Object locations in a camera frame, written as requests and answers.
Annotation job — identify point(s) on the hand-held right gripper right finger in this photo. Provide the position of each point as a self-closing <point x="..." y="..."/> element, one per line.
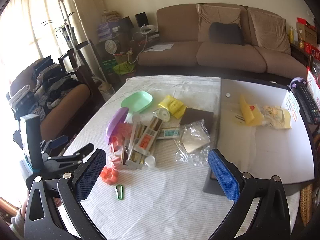
<point x="222" y="177"/>

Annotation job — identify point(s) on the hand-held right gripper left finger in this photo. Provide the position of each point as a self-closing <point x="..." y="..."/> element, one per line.
<point x="90" y="177"/>

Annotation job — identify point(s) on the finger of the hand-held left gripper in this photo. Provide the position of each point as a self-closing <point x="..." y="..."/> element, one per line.
<point x="58" y="140"/>
<point x="80" y="152"/>

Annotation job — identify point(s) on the orange flower cutter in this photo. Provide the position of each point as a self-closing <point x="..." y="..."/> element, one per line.
<point x="109" y="176"/>

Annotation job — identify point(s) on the green carabiner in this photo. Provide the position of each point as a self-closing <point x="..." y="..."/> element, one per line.
<point x="119" y="192"/>

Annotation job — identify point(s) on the brown armchair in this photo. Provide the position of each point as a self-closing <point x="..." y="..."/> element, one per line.
<point x="67" y="100"/>

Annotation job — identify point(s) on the clear plastic bag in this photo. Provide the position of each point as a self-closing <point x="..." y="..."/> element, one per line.
<point x="195" y="140"/>

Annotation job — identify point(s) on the pink plastic cutters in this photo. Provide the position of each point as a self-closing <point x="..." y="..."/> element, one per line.
<point x="122" y="132"/>

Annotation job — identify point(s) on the purple plastic lid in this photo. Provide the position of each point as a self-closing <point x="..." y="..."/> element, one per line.
<point x="116" y="122"/>

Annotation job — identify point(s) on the pile of folded clothes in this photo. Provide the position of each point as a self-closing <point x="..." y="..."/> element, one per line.
<point x="47" y="85"/>

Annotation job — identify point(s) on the grey organizer box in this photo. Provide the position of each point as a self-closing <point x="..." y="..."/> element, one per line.
<point x="142" y="145"/>

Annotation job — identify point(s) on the striped white tablecloth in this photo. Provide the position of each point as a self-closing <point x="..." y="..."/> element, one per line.
<point x="162" y="192"/>

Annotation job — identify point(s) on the white bottle cap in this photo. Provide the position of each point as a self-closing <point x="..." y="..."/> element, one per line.
<point x="150" y="161"/>

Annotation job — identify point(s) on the dark brown mat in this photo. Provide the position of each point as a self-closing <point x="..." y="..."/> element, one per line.
<point x="197" y="116"/>

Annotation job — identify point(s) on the white and blue small box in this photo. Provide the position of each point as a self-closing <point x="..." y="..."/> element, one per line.
<point x="168" y="133"/>

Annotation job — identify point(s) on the yellow folded packet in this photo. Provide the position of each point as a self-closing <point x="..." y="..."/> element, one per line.
<point x="248" y="112"/>

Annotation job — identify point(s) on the green plastic tray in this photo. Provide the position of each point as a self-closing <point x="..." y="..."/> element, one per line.
<point x="137" y="101"/>

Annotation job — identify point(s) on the clear bag with yellow print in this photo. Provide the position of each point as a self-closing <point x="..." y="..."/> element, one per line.
<point x="276" y="117"/>

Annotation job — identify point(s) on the small round clear container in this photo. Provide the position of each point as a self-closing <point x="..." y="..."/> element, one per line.
<point x="163" y="114"/>

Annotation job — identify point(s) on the green bag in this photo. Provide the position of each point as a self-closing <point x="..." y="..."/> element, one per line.
<point x="123" y="68"/>

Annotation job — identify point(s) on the white printed box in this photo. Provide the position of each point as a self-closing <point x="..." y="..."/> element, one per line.
<point x="291" y="105"/>

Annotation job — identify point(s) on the round table clock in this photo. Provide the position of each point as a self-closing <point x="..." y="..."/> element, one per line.
<point x="110" y="46"/>

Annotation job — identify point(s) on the potted plant in vase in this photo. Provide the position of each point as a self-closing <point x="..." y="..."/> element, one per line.
<point x="67" y="33"/>

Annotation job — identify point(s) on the black remote control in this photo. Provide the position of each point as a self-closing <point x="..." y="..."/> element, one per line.
<point x="306" y="100"/>

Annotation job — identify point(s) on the stack of purple boxes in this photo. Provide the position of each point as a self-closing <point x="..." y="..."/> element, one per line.
<point x="106" y="30"/>

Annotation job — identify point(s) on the purple round object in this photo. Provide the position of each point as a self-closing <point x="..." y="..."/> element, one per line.
<point x="297" y="82"/>

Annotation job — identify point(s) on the cream curtain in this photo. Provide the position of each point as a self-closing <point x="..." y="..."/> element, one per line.
<point x="30" y="17"/>

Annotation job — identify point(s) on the white papers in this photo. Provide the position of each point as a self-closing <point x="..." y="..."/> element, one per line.
<point x="160" y="47"/>

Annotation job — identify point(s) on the red and white card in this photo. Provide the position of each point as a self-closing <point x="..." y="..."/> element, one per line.
<point x="313" y="81"/>

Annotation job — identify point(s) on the brown sofa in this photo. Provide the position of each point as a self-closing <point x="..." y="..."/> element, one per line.
<point x="175" y="52"/>

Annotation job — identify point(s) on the white desk lamp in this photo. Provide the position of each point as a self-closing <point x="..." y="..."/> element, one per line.
<point x="147" y="29"/>

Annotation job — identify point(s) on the dark grey cushion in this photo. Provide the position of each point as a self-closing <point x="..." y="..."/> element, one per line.
<point x="226" y="33"/>

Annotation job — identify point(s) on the black speaker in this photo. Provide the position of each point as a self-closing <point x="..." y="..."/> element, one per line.
<point x="141" y="19"/>

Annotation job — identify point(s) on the red boxes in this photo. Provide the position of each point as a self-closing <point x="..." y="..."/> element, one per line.
<point x="311" y="51"/>

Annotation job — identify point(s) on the beige cushion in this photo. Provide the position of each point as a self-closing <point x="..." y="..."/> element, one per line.
<point x="220" y="15"/>
<point x="270" y="30"/>

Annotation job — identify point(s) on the yellow bottle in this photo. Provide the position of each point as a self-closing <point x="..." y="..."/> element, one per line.
<point x="291" y="33"/>

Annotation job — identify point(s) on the cardboard box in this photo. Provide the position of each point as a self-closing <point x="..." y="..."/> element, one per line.
<point x="306" y="31"/>

